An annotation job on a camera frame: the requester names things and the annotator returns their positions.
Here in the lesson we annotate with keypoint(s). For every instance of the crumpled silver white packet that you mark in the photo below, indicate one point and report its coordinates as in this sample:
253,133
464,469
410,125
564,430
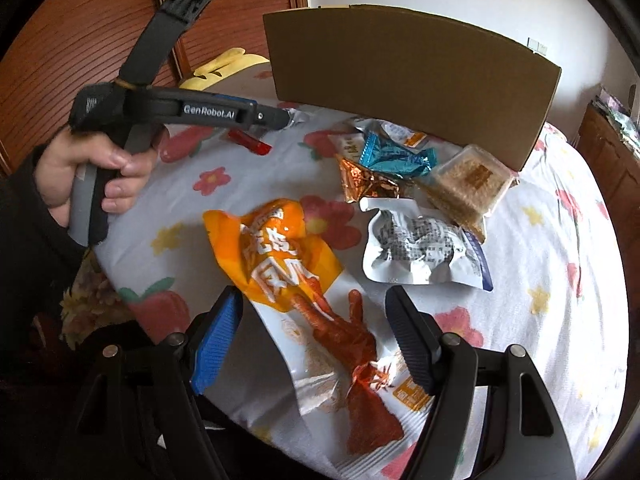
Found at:
415,250

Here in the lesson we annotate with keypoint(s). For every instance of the pile of assorted packets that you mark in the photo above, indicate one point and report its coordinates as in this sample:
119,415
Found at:
620,120

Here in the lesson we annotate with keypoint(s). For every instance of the person's left forearm dark sleeve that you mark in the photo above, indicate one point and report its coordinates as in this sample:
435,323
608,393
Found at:
25,240

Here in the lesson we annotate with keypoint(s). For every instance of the clear plastic biscuit packet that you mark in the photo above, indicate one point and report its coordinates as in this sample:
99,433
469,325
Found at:
470,180

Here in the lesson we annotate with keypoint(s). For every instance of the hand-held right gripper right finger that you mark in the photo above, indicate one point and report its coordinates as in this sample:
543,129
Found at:
410,340

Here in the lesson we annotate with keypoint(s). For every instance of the brown cardboard box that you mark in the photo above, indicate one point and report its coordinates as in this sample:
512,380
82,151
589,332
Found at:
400,70

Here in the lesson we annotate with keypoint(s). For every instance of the copper foil snack packet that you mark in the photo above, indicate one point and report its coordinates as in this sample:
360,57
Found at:
365,185

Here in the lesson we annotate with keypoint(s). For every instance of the wooden side cabinet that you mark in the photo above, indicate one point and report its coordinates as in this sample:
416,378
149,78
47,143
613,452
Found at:
610,170

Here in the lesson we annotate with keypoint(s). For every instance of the large orange snack packet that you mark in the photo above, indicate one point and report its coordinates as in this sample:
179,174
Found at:
280,260

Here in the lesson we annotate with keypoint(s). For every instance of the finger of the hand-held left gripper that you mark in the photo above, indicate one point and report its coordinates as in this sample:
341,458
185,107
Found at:
235,98
225,112

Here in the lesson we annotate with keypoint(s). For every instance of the white wall switch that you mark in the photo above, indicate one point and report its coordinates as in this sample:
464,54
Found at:
537,46

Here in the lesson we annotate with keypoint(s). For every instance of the small red snack packet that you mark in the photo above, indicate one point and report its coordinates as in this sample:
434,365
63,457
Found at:
250,142

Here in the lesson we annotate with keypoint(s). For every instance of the silver packet with orange edge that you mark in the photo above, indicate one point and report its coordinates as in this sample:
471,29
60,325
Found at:
405,135

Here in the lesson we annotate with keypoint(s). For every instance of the small silver foil packet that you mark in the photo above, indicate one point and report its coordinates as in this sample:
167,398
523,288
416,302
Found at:
299,117

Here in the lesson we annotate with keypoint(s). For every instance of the teal foil snack packet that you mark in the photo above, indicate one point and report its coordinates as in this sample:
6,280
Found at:
395,160

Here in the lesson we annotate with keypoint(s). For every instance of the wooden slatted wardrobe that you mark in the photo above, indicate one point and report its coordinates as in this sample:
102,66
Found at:
75,35

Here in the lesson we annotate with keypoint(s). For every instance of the yellow plush toy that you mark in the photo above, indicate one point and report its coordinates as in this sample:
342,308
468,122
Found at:
225,65

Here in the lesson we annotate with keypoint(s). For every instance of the person's left hand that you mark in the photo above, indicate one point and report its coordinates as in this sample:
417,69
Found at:
135,165

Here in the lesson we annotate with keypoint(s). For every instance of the pale yellow printed packet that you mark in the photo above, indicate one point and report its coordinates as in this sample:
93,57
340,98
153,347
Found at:
347,146

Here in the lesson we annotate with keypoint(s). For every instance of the white floral bedsheet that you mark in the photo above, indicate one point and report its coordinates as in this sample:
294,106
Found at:
525,270

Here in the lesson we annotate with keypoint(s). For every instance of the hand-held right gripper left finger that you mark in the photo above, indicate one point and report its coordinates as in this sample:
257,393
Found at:
220,340

